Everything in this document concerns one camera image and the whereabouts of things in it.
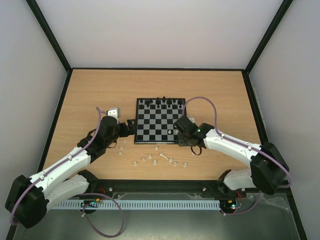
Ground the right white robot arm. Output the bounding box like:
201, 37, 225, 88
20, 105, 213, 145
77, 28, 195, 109
173, 116, 290, 196

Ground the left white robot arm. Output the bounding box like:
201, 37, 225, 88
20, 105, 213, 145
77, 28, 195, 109
5, 116, 136, 228

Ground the lying white chess piece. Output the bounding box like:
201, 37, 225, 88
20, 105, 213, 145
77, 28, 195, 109
159, 152, 169, 160

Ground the black and silver chessboard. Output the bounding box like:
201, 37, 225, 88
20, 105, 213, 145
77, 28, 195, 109
134, 97, 186, 144

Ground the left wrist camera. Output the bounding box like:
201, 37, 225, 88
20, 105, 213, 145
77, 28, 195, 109
106, 107, 121, 123

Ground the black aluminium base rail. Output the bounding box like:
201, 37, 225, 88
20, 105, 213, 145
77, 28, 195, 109
86, 179, 247, 200

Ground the white slotted cable duct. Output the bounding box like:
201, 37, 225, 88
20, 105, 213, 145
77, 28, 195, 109
54, 199, 221, 211

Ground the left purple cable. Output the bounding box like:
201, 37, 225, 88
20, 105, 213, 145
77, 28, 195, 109
9, 106, 108, 225

